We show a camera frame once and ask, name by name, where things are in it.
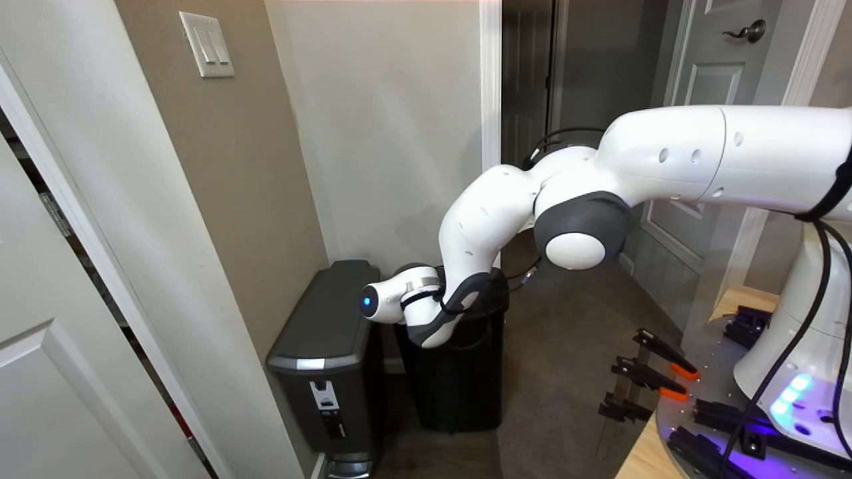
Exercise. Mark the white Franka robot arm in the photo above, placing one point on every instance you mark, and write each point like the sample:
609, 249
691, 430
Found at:
710, 160

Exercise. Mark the grey step bin with label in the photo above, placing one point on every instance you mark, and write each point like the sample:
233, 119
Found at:
329, 320

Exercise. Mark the black plastic bin body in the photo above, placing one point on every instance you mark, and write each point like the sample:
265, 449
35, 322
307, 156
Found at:
453, 389

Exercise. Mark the plain black clamp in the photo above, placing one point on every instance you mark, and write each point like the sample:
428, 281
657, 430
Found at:
624, 408

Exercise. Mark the wooden robot platform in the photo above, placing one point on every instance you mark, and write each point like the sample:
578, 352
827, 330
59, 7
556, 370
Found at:
640, 457

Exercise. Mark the grey panel door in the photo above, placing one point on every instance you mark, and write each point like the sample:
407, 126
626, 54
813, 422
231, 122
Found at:
701, 80

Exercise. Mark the black clamp block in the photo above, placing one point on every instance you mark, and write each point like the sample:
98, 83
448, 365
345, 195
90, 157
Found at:
747, 326

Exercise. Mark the white panel door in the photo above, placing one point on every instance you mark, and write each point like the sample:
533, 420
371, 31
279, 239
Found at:
55, 400

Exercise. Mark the white light switch plate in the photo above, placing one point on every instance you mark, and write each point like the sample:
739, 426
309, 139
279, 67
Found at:
206, 44

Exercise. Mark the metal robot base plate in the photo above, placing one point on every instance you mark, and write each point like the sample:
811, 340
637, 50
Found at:
710, 374

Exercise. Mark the black aluminium rail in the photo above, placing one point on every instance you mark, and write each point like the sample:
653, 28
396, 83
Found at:
695, 453
735, 420

